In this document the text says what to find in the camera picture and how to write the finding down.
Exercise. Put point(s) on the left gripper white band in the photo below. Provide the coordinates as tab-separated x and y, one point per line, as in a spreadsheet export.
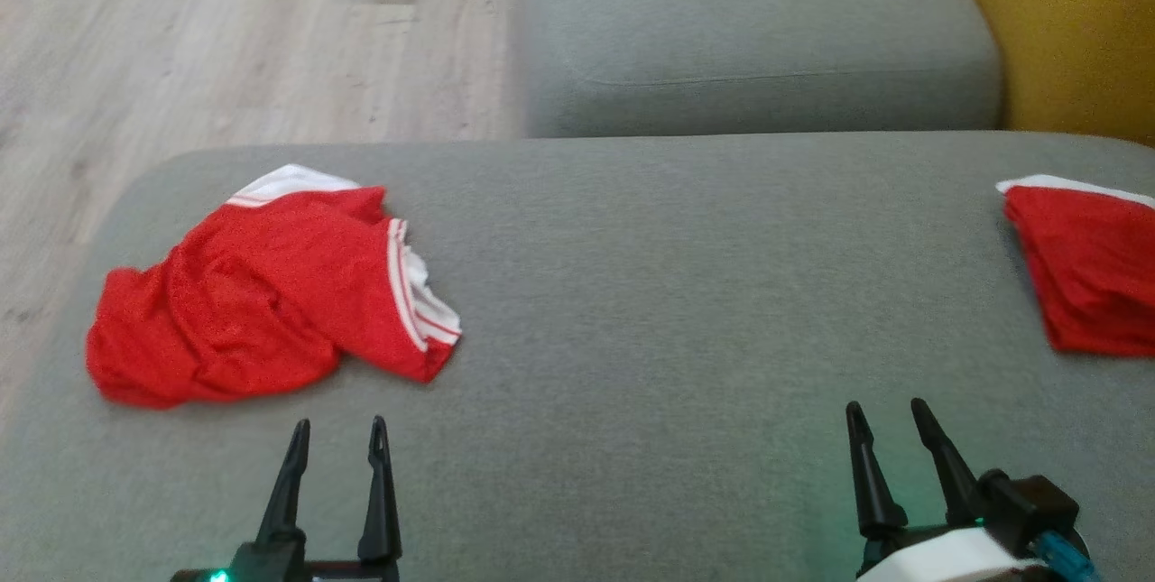
316	568

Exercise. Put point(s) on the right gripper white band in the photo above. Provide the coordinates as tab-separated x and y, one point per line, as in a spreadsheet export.
938	559

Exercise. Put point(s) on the red jersey with white trim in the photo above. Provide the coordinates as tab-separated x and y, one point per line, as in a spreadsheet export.
253	311

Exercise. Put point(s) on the red shorts with white stripe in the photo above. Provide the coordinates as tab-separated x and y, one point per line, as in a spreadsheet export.
1092	275

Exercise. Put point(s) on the large grey sofa seat cushion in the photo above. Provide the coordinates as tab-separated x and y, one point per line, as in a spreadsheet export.
677	338

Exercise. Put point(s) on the small grey sofa section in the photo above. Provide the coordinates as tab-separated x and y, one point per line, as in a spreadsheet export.
740	23

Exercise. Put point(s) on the right wrist camera black housing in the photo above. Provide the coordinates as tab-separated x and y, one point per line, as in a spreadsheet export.
1033	510

